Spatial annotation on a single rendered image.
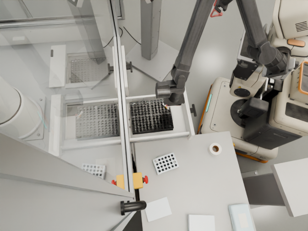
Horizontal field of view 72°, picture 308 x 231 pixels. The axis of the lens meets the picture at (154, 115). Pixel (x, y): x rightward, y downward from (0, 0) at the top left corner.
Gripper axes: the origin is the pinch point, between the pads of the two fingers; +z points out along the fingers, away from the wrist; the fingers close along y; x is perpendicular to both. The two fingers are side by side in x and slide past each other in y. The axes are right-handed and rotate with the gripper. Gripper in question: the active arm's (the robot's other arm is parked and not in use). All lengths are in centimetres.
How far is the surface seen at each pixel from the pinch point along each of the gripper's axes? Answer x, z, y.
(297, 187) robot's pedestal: -50, 12, 68
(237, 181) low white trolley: -43, 14, 35
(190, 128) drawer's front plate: -13.8, 1.5, 9.1
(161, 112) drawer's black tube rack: -2.7, 6.0, -4.2
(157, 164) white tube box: -29.0, 17.8, -8.1
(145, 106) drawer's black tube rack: 1.9, 6.9, -12.2
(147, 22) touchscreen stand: 92, 47, 2
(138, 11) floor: 162, 109, 3
